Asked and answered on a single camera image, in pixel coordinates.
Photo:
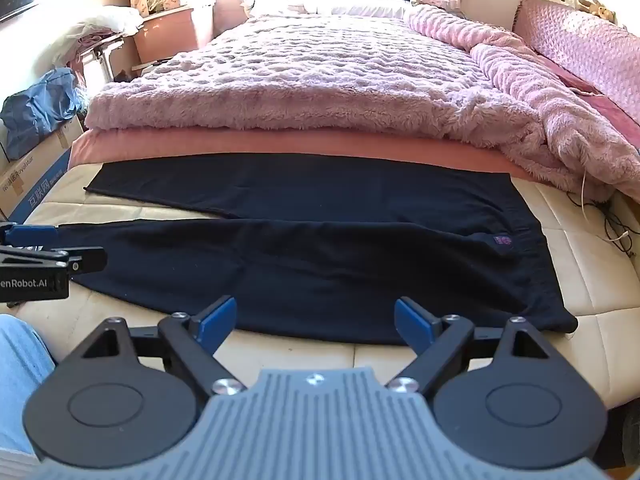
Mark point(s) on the person's light blue jeans leg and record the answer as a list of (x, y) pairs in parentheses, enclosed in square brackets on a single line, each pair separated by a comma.
[(22, 385)]

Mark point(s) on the blue fabric bag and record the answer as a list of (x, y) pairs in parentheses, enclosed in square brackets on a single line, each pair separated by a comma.
[(40, 105)]

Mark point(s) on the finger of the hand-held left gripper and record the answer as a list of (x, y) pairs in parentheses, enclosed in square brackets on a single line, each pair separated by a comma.
[(35, 235), (85, 260)]

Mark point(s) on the brown storage box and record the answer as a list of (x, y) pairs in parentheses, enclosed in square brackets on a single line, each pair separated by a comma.
[(167, 35)]

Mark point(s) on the dark navy pants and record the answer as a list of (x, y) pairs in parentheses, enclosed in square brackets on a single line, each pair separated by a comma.
[(325, 270)]

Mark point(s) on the salmon pink bed sheet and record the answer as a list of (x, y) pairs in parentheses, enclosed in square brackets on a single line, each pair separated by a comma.
[(250, 142)]

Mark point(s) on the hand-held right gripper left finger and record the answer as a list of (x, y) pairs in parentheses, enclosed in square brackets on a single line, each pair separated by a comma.
[(220, 317)]

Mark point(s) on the beige plush toy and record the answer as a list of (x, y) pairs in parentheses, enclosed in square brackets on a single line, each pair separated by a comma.
[(597, 9)]

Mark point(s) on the white folding rack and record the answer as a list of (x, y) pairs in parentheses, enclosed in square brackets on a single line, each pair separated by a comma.
[(102, 60)]

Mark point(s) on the printed cardboard box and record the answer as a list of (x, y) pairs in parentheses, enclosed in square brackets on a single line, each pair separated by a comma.
[(30, 180)]

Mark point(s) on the pink fluffy blanket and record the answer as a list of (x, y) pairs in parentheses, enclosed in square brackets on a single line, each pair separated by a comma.
[(300, 75)]

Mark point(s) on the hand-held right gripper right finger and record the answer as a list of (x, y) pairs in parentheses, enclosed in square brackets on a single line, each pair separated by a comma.
[(412, 322)]

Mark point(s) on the pink quilted headboard cover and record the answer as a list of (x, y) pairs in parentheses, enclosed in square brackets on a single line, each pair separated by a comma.
[(585, 45)]

